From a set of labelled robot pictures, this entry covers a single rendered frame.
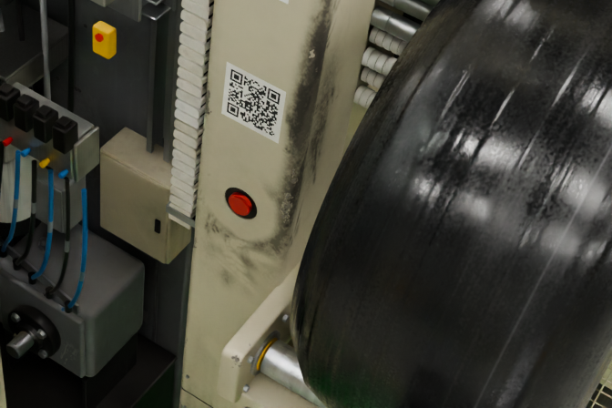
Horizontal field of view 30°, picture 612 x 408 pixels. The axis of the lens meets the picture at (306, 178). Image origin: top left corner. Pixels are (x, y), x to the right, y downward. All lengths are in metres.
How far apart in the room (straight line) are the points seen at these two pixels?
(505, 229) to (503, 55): 0.15
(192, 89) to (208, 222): 0.19
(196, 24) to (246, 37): 0.07
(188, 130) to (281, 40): 0.23
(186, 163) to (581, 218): 0.57
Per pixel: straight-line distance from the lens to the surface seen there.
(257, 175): 1.29
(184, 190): 1.41
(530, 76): 1.00
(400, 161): 0.99
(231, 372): 1.36
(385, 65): 1.65
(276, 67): 1.18
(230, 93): 1.24
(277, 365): 1.38
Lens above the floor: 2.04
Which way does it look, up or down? 45 degrees down
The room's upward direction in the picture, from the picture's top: 10 degrees clockwise
